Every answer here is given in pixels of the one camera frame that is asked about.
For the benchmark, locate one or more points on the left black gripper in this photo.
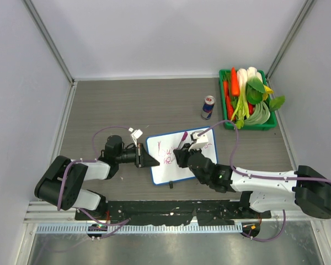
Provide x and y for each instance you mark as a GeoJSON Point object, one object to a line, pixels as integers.
{"type": "Point", "coordinates": [143, 159]}

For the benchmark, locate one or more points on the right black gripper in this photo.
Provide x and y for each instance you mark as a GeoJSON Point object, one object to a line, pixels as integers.
{"type": "Point", "coordinates": [183, 153]}

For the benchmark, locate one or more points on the magenta capped marker pen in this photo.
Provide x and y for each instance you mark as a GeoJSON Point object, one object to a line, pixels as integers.
{"type": "Point", "coordinates": [183, 138]}

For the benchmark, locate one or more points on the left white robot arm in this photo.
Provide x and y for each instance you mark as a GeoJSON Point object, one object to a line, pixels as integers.
{"type": "Point", "coordinates": [61, 184]}

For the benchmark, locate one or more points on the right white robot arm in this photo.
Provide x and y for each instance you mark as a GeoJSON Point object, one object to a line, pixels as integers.
{"type": "Point", "coordinates": [304, 189]}

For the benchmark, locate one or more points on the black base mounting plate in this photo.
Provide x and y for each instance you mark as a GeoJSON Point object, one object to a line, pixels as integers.
{"type": "Point", "coordinates": [172, 212]}

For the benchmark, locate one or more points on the blue silver energy drink can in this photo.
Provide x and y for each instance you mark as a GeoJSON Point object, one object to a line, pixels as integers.
{"type": "Point", "coordinates": [208, 106]}

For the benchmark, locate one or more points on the small orange toy carrot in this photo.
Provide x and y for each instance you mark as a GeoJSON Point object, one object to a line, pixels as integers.
{"type": "Point", "coordinates": [229, 106]}

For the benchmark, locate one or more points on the pale green toy beans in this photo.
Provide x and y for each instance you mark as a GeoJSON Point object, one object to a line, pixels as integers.
{"type": "Point", "coordinates": [260, 115]}

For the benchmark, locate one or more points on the large orange toy carrot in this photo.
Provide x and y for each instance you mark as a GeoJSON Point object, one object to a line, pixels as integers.
{"type": "Point", "coordinates": [235, 90]}

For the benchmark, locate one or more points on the green plastic tray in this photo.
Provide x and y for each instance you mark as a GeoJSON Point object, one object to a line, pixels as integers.
{"type": "Point", "coordinates": [270, 123]}

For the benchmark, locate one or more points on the green toy leafy vegetable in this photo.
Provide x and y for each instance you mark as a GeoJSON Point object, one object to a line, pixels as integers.
{"type": "Point", "coordinates": [256, 92]}

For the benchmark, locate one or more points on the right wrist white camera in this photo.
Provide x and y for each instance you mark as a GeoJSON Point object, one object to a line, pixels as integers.
{"type": "Point", "coordinates": [199, 140]}

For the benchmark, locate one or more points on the wrist white camera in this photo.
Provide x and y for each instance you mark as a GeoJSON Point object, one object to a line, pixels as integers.
{"type": "Point", "coordinates": [199, 140]}
{"type": "Point", "coordinates": [135, 134]}

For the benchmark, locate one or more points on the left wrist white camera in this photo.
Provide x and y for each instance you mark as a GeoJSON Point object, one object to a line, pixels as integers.
{"type": "Point", "coordinates": [135, 134]}

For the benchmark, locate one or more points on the white slotted cable duct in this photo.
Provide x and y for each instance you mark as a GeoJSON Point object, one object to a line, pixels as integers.
{"type": "Point", "coordinates": [89, 228]}

